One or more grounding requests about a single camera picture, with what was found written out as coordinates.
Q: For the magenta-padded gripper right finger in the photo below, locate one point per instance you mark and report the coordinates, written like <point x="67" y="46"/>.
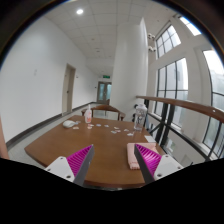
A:
<point x="160" y="166"/>

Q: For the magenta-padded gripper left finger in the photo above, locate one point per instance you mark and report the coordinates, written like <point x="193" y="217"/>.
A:
<point x="68" y="166"/>

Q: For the pink towel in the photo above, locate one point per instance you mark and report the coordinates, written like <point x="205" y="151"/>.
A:
<point x="131" y="156"/>

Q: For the white paper card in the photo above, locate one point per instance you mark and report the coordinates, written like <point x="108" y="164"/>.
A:
<point x="150" y="139"/>

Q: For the small paper card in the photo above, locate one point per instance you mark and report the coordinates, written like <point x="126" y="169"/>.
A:
<point x="118" y="131"/>
<point x="126" y="130"/>
<point x="91" y="125"/>
<point x="76" y="127"/>
<point x="106" y="126"/>
<point x="98" y="125"/>
<point x="78" y="122"/>
<point x="114" y="132"/>
<point x="116" y="127"/>
<point x="130" y="134"/>

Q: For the clear plastic water bottle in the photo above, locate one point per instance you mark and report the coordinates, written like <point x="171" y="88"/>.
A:
<point x="140" y="118"/>

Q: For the hand sanitizer pump bottle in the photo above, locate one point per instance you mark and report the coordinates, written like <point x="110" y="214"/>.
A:
<point x="88" y="116"/>

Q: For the wooden handrail with black posts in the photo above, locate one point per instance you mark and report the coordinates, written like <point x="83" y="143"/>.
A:
<point x="186" y="105"/>

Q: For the wooden chair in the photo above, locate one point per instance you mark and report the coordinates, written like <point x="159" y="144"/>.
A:
<point x="105" y="107"/>

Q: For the beige single door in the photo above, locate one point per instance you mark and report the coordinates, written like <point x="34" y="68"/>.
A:
<point x="68" y="88"/>

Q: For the glass double door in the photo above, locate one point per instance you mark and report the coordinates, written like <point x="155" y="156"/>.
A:
<point x="104" y="92"/>

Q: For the tall gridded window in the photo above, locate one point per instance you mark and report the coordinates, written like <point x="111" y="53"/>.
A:
<point x="171" y="80"/>

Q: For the wide side window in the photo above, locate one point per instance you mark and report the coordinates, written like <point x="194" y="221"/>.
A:
<point x="215" y="86"/>

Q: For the green exit sign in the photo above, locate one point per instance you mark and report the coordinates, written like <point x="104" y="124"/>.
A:
<point x="106" y="76"/>

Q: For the arched upper window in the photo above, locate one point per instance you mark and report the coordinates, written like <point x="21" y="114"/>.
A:
<point x="168" y="40"/>

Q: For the round ceiling light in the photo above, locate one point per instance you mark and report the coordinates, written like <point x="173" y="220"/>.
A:
<point x="80" y="11"/>

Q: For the white wall switch plate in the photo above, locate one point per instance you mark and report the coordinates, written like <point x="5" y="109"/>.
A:
<point x="34" y="71"/>

